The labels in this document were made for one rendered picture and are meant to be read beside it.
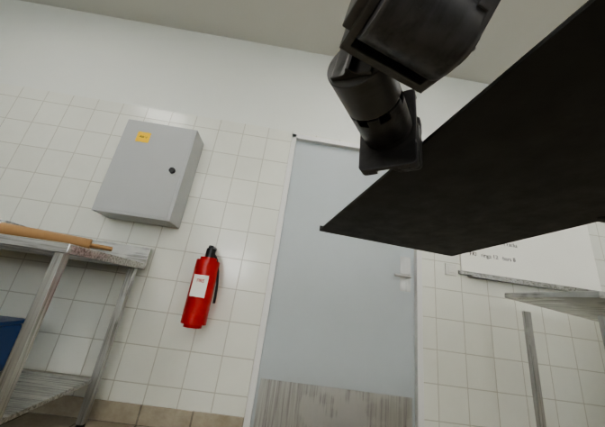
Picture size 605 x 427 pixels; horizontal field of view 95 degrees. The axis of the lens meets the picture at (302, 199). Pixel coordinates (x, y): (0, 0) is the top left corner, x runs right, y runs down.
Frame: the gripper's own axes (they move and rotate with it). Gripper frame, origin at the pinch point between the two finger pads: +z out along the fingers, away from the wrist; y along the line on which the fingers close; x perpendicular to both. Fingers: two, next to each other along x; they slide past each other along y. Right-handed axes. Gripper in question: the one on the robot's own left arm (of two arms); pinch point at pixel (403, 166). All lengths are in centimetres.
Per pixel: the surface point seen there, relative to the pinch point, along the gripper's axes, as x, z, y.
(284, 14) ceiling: -110, 77, -207
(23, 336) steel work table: -141, 12, 42
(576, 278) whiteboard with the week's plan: 73, 255, -28
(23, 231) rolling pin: -173, 5, 2
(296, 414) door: -94, 144, 79
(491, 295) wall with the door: 16, 216, -8
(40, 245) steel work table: -144, 5, 9
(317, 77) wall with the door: -100, 125, -180
